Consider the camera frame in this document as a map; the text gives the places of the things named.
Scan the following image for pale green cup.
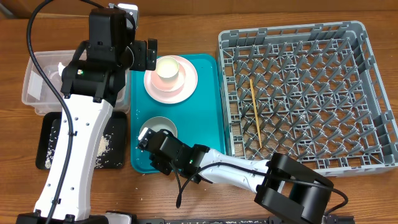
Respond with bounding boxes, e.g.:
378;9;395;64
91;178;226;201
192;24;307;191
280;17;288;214
155;56;179;81

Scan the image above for white bowl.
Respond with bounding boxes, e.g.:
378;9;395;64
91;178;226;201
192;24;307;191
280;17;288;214
138;116;178;140

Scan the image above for large pink plate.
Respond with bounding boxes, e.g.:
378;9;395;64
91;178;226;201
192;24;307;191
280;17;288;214
144;55;198;104

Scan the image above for rice grains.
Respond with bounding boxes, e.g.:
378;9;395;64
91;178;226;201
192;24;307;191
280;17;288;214
44;123;110;169

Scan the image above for wooden chopstick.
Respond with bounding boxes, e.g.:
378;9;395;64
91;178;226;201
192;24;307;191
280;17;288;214
249;79;262;148

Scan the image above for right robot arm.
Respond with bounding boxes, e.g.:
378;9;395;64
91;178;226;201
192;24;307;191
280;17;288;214
139;128;333;223

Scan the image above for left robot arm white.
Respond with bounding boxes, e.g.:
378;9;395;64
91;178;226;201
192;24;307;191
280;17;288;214
17;3;157;223

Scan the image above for grey dishwasher rack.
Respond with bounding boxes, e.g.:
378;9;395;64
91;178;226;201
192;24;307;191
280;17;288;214
217;21;397;176

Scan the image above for black tray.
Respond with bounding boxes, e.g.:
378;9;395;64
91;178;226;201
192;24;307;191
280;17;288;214
35;112;127;170

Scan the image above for teal serving tray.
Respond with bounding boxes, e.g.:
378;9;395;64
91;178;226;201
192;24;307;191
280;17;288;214
130;54;226;174

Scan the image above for crumpled white tissue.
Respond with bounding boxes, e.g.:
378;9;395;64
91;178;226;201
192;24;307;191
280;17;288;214
58;62;65;76

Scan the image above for white label sticker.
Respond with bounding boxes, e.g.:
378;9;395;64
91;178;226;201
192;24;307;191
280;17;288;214
27;71;43;100

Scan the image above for clear plastic bin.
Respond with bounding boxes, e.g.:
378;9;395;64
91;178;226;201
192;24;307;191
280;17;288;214
22;50;131;116

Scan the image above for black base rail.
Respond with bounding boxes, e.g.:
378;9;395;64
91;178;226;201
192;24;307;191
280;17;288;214
137;215;355;224

